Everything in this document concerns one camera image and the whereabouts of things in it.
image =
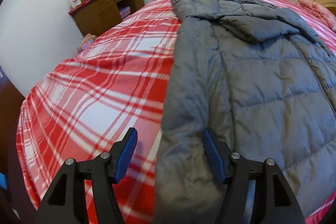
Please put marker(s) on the grey puffer jacket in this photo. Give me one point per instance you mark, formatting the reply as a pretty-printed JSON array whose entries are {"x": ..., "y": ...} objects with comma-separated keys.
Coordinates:
[{"x": 264, "y": 81}]

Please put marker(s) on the red plaid bed sheet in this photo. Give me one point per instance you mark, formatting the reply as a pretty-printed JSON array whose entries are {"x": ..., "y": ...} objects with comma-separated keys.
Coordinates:
[{"x": 88, "y": 102}]

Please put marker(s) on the wooden headboard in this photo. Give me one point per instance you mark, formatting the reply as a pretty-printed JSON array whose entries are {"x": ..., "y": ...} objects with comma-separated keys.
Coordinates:
[{"x": 329, "y": 4}]

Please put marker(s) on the pink floral pillow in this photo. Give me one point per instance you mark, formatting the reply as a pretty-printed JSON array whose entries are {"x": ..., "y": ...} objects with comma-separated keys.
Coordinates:
[{"x": 320, "y": 12}]

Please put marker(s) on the brown wooden door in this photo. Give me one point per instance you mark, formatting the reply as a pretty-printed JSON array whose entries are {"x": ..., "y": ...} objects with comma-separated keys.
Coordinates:
[{"x": 11, "y": 102}]

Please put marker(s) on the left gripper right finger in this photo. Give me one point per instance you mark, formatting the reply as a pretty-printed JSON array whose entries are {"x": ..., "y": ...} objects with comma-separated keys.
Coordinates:
[{"x": 259, "y": 182}]

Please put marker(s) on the brown wooden desk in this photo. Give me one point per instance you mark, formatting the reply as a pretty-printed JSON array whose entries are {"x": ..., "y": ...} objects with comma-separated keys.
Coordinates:
[{"x": 98, "y": 16}]

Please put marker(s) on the clothes pile on floor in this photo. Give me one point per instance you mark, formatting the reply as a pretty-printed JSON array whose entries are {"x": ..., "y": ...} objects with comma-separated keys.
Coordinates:
[{"x": 86, "y": 42}]

